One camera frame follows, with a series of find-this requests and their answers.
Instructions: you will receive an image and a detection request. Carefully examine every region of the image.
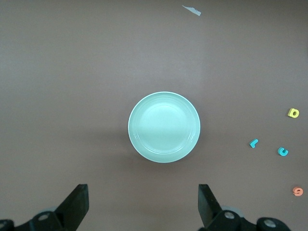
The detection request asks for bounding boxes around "green plate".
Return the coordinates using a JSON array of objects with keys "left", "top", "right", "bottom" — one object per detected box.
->
[{"left": 127, "top": 91, "right": 201, "bottom": 164}]

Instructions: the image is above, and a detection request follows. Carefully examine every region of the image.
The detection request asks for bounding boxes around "brown table cover sheet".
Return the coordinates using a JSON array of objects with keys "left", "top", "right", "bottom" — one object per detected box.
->
[{"left": 0, "top": 0, "right": 308, "bottom": 231}]

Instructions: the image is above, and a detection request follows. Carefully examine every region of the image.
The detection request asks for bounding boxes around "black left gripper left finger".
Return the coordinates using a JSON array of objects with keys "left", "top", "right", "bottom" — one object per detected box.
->
[{"left": 0, "top": 184, "right": 90, "bottom": 231}]

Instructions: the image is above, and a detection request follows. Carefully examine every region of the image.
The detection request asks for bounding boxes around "white paper scrap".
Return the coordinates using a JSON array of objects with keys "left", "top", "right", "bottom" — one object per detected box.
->
[{"left": 182, "top": 5, "right": 202, "bottom": 16}]

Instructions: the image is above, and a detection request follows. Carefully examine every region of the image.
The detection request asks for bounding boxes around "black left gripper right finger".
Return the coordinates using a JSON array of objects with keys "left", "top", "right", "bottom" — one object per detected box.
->
[{"left": 198, "top": 184, "right": 292, "bottom": 231}]

